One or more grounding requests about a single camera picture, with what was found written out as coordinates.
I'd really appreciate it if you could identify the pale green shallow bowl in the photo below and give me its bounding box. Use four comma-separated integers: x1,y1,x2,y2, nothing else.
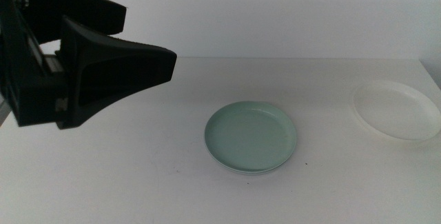
204,101,298,173

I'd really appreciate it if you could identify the grey shallow bowl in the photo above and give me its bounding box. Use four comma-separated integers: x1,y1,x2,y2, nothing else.
205,141,296,176

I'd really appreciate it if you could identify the white shallow bowl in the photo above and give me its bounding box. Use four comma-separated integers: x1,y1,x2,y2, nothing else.
352,79,441,141

